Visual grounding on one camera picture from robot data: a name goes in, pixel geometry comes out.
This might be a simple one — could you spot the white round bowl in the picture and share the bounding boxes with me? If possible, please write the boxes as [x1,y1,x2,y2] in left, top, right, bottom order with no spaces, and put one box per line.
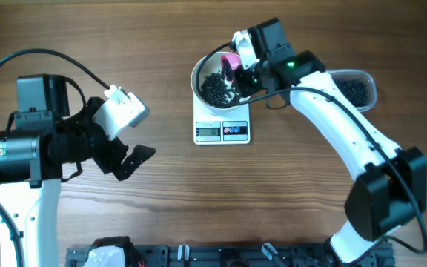
[191,52,249,114]

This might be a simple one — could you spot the pink scoop with blue handle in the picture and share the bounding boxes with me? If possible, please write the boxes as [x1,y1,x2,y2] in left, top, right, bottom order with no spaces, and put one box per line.
[220,53,242,82]

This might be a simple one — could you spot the black camera cable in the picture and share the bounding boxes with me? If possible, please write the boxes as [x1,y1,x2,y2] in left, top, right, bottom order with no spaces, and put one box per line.
[0,47,110,267]
[194,41,427,267]

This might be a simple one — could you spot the white digital kitchen scale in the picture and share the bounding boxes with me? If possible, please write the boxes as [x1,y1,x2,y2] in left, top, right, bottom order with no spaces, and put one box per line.
[193,96,251,145]

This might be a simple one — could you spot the black beans in bowl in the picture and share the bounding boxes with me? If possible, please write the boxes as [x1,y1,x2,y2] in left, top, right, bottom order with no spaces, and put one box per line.
[200,73,241,108]

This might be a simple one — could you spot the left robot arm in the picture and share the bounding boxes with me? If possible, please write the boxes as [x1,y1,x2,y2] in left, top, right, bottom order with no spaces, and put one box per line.
[0,74,155,266]

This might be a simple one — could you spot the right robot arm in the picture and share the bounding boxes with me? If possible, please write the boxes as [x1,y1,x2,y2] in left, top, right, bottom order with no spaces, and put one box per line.
[229,19,427,266]

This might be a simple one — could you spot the pile of black beans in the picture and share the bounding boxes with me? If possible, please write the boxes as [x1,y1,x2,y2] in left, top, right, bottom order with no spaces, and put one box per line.
[334,79,368,107]

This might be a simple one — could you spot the left black camera cable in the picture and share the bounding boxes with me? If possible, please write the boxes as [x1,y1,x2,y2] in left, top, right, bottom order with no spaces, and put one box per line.
[0,47,110,267]

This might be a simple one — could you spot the right black camera cable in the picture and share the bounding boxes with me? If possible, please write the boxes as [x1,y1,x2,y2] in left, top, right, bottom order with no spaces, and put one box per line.
[194,41,427,267]

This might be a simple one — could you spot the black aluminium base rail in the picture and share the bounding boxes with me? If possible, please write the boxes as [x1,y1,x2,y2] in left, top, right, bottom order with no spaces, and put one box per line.
[64,231,396,267]

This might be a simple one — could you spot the clear plastic food container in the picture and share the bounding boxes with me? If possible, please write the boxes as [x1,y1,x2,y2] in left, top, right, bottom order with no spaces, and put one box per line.
[329,69,377,113]

